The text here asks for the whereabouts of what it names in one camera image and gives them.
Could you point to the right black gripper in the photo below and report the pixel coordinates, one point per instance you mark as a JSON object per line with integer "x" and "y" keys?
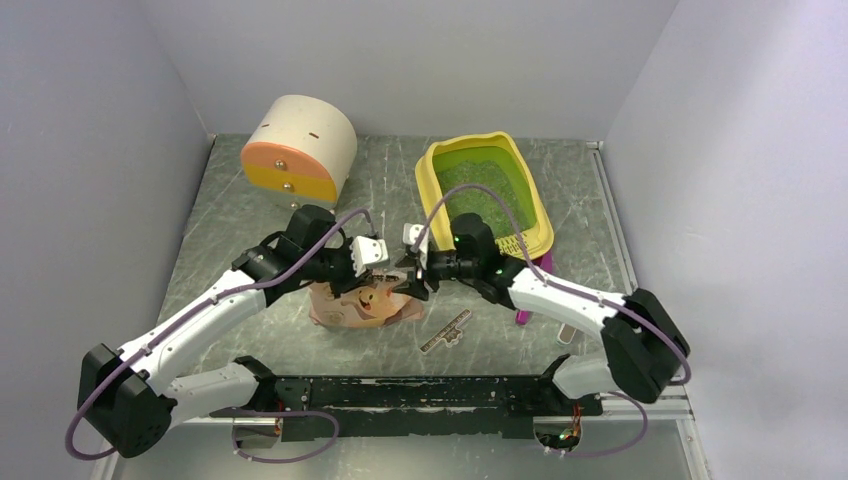
{"x": 415, "y": 288}

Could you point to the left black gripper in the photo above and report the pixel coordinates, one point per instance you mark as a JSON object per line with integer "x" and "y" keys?
{"x": 349, "y": 280}

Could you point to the pink cat litter bag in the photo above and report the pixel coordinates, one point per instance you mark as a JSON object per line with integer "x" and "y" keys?
{"x": 371, "y": 306}

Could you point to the torn bag top strip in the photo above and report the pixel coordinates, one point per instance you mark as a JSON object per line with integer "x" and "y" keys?
{"x": 449, "y": 335}

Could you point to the white orange cylindrical bin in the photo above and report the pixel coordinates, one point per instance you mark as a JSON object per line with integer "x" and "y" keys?
{"x": 303, "y": 149}

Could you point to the yellow green litter box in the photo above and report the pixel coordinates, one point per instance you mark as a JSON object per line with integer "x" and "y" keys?
{"x": 497, "y": 185}

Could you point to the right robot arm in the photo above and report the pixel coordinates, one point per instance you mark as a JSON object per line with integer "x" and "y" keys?
{"x": 641, "y": 348}

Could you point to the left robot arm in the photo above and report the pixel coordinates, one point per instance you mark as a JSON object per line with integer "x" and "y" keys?
{"x": 129, "y": 397}

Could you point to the small white grey clip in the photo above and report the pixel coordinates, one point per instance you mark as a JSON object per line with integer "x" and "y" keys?
{"x": 567, "y": 335}

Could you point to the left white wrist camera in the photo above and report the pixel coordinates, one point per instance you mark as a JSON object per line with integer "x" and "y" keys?
{"x": 368, "y": 253}

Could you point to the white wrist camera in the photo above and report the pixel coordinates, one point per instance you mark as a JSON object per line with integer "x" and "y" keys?
{"x": 368, "y": 253}
{"x": 415, "y": 238}

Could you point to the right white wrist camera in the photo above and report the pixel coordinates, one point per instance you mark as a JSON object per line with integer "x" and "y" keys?
{"x": 415, "y": 238}

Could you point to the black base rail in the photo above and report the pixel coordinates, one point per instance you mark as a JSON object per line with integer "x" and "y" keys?
{"x": 356, "y": 406}

